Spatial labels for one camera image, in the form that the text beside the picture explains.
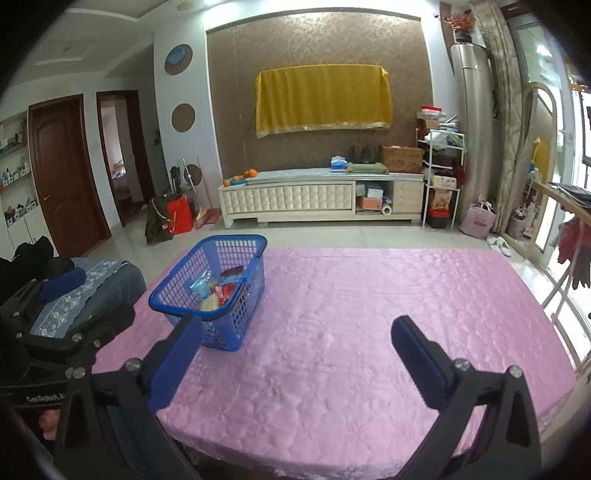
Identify silver tower air conditioner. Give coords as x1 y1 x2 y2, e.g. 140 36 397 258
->
450 42 492 217

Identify yellow cloth cover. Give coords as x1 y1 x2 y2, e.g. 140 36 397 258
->
255 65 393 138

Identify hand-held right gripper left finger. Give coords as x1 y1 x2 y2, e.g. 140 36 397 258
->
54 313 204 480

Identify person's left hand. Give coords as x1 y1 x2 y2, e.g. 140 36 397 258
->
38 410 63 439

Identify black bag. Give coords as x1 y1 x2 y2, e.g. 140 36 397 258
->
144 194 175 244

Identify light blue snack packet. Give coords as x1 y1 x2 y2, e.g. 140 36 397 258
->
187 272 218 301

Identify green folded cloth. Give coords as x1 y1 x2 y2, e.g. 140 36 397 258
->
347 161 389 175

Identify white television cabinet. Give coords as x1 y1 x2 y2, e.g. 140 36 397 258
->
218 167 426 227

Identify red hanging clothes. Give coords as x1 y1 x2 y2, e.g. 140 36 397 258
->
556 217 591 289

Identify red and black box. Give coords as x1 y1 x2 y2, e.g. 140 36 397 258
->
427 205 455 229

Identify pink tote bag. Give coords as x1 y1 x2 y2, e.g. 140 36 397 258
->
459 200 497 239

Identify blue plastic basket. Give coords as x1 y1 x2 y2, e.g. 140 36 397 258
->
148 234 269 352

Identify white metal storage rack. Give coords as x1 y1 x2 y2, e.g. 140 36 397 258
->
421 129 465 229

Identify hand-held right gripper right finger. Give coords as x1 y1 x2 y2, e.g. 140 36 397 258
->
390 315 543 480

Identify wooden drying rack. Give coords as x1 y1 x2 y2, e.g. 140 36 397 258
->
531 180 591 370

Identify vase with red flowers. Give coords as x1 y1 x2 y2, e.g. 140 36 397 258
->
442 10 476 44

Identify yellow hanging cloth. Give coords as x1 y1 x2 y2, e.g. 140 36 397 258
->
533 137 552 178

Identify black clothing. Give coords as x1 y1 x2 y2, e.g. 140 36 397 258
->
0 236 75 296

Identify pink quilted tablecloth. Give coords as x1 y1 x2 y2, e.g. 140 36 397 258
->
92 247 578 467

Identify patterned beige curtain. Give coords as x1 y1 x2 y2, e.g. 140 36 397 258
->
475 0 525 232

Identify cardboard box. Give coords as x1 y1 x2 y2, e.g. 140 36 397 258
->
381 145 424 172

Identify brown wooden door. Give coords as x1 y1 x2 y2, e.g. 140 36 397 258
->
28 95 112 257

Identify round wall niche blue plate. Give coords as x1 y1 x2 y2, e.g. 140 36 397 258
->
165 44 193 75

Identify large red snack packet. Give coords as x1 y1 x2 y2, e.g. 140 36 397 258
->
212 281 243 305

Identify broom with pink dustpan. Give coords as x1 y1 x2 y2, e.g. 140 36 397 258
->
196 157 218 227

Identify pile of oranges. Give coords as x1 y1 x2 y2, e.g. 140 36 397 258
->
223 167 259 186

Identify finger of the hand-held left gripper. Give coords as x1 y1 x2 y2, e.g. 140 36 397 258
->
16 301 137 358
0 268 88 333

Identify red bag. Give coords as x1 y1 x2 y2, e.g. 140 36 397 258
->
166 194 194 234

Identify wall shelf with small items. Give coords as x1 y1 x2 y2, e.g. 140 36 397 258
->
0 111 38 227

